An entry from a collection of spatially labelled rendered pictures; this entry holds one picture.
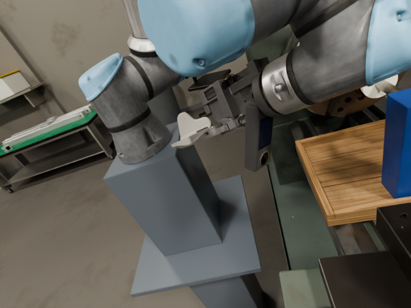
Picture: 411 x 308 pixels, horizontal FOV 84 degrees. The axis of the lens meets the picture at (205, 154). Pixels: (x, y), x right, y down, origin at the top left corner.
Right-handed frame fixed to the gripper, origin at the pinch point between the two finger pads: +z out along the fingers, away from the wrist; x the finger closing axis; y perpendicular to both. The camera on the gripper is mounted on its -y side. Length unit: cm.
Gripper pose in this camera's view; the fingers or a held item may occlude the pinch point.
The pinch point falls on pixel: (200, 137)
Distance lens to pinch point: 48.8
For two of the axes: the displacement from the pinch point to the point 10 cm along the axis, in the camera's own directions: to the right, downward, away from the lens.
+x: -7.0, 3.7, -6.1
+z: -5.9, 1.8, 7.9
